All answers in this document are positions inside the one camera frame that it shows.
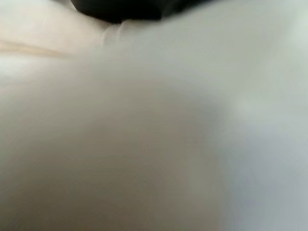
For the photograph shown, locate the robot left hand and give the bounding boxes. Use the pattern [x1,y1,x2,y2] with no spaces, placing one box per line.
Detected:
[70,0,191,25]

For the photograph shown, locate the white cloth garment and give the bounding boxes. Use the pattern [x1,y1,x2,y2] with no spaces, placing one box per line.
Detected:
[0,0,308,231]

